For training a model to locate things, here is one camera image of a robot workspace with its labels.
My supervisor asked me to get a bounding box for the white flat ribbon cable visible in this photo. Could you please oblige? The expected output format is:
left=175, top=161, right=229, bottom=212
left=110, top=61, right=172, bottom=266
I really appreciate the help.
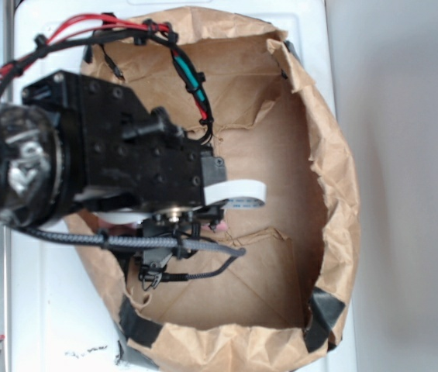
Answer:
left=203, top=179, right=268, bottom=210

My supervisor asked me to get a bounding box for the brown paper bag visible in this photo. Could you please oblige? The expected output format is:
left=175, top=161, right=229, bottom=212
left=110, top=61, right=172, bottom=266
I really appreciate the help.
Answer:
left=78, top=6, right=360, bottom=371

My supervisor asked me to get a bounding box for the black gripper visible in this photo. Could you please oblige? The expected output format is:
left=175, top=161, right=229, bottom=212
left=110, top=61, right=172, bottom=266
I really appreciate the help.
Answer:
left=22, top=71, right=227, bottom=213

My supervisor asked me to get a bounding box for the grey braided cable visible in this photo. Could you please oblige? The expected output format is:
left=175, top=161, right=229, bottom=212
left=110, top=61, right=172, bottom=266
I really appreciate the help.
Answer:
left=24, top=226, right=247, bottom=290

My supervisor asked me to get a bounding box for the red and black wire bundle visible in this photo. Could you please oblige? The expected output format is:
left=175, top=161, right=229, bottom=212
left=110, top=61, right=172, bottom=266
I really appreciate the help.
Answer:
left=0, top=11, right=216, bottom=146

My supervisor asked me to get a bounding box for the pink plush bunny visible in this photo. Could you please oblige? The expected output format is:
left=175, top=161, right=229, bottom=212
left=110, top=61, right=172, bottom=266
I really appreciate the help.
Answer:
left=98, top=216, right=229, bottom=237

